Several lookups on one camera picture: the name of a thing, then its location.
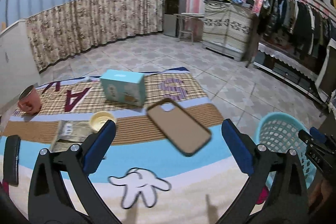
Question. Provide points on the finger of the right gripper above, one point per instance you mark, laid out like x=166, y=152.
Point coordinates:
x=318, y=136

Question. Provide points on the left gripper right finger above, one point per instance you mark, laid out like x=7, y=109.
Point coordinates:
x=275, y=191

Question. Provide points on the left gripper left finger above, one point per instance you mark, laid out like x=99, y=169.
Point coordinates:
x=49, y=200

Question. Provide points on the small cream bowl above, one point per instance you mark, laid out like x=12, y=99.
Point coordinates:
x=98, y=119

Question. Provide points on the person right hand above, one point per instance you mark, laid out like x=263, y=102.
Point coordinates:
x=319, y=196

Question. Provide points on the light blue plastic basket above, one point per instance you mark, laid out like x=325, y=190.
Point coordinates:
x=278, y=131

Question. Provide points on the low shelf with lace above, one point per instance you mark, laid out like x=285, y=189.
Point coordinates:
x=289, y=69

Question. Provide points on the pink enamel mug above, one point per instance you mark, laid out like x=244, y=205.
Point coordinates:
x=29, y=101

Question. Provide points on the brown phone case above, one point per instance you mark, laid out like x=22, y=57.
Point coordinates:
x=184, y=131

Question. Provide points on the clothes rack with garments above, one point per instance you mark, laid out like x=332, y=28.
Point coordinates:
x=296, y=26

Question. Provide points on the white cabinet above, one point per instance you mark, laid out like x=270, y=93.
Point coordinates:
x=18, y=67

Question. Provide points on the cloth covered cabinet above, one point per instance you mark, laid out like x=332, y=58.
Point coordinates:
x=227, y=28

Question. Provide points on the light blue cardboard box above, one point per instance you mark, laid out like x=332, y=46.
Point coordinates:
x=124, y=87

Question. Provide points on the small metal stool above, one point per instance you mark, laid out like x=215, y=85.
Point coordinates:
x=186, y=23

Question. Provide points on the water dispenser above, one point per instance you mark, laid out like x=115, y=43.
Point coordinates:
x=170, y=16

